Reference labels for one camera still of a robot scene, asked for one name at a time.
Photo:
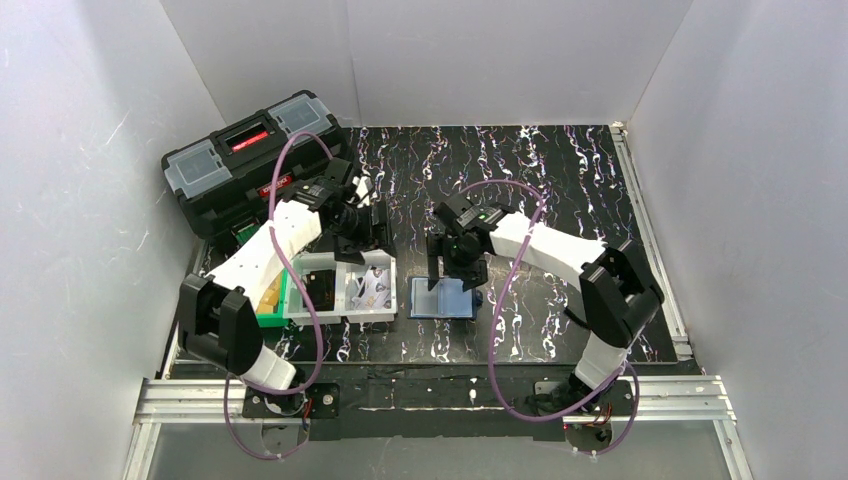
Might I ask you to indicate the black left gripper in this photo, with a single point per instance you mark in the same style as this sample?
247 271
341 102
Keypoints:
361 240

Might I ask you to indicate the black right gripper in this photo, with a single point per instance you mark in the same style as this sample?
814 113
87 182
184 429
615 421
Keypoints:
453 266

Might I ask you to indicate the blue leather card holder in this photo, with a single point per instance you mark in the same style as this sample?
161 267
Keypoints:
454 302

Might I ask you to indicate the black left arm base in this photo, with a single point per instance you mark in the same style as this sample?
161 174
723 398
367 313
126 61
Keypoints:
319 401

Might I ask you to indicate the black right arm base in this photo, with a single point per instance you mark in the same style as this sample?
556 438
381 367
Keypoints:
548 397

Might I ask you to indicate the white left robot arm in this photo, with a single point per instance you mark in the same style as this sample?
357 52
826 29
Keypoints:
217 313

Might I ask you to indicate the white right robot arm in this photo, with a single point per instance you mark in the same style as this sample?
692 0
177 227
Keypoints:
619 294

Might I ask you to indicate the black chip card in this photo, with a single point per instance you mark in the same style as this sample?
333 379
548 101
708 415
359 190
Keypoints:
320 287

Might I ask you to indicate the gold card in bin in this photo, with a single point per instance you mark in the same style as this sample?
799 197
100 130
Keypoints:
269 302

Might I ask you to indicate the white divided plastic tray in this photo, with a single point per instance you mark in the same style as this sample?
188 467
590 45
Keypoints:
346 275

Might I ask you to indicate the green plastic bin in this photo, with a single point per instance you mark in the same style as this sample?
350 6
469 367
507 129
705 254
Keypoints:
278 319

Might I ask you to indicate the black grey toolbox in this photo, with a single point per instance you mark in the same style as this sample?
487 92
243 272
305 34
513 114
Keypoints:
222 181

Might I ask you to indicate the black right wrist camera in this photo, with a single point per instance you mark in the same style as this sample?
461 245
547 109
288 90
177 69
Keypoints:
459 215

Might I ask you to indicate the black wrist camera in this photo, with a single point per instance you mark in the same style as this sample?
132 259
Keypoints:
459 215
339 185

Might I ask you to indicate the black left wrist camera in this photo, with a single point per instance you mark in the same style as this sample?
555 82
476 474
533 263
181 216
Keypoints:
339 185

